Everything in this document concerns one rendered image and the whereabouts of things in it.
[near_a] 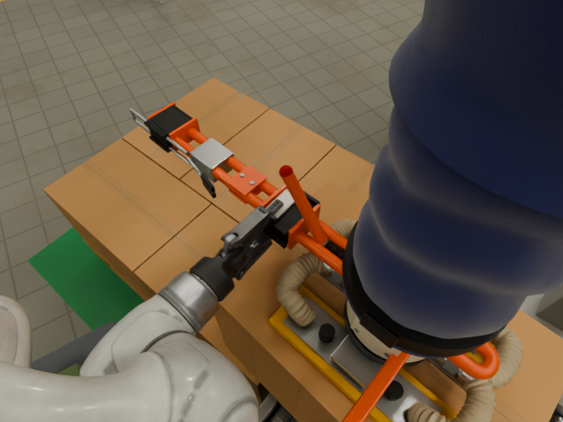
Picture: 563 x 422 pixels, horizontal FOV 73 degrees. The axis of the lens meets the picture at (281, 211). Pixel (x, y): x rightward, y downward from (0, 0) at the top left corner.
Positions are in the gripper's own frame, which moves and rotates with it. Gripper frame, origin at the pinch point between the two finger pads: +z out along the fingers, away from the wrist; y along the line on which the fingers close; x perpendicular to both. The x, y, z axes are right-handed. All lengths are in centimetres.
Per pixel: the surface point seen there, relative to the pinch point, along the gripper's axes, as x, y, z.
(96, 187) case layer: -97, 65, -4
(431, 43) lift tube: 19.2, -44.8, -8.2
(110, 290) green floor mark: -89, 120, -26
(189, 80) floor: -186, 119, 116
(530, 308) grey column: 76, 118, 98
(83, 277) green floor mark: -106, 120, -30
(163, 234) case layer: -57, 65, -1
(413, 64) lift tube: 18.6, -43.0, -8.3
